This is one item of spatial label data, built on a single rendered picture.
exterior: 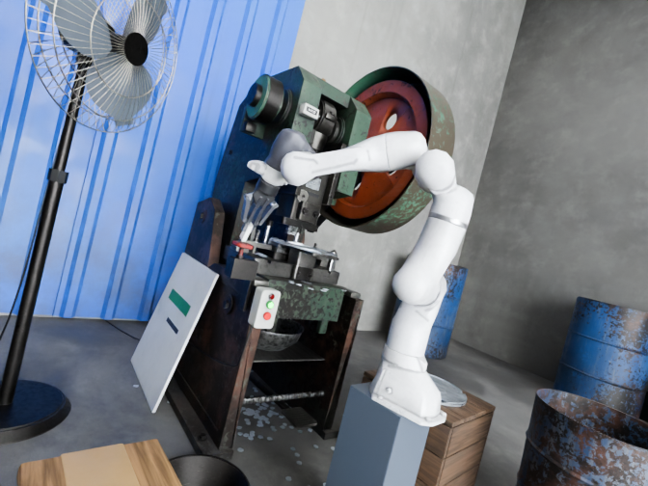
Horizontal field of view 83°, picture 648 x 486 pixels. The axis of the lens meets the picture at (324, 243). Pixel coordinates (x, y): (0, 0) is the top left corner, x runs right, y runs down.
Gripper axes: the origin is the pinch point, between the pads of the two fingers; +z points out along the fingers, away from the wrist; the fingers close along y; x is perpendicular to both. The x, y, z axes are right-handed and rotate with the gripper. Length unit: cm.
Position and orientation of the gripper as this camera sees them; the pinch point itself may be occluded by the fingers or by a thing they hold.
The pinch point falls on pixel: (246, 231)
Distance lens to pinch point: 131.4
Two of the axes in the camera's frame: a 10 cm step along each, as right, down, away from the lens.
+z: -4.7, 8.1, 3.5
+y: 7.6, 1.7, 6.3
